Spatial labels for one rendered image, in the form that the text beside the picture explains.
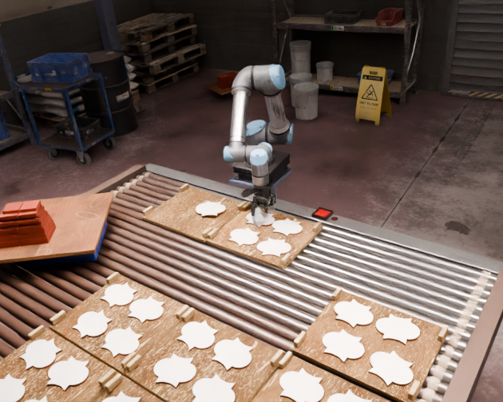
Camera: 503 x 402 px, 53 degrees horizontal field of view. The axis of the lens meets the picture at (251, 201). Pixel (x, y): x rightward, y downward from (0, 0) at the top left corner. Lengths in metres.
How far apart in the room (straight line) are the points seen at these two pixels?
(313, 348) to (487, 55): 5.30
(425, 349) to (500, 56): 5.16
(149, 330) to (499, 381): 1.89
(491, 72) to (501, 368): 4.24
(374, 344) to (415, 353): 0.13
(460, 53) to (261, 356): 5.43
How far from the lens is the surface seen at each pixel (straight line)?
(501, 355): 3.18
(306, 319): 1.89
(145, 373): 1.77
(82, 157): 5.53
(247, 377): 1.69
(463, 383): 1.71
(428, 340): 1.82
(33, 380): 1.90
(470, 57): 6.66
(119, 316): 2.00
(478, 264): 2.22
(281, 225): 2.32
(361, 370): 1.70
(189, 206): 2.57
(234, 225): 2.37
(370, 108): 5.81
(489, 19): 6.54
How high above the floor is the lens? 2.22
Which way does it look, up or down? 30 degrees down
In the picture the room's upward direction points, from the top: 5 degrees counter-clockwise
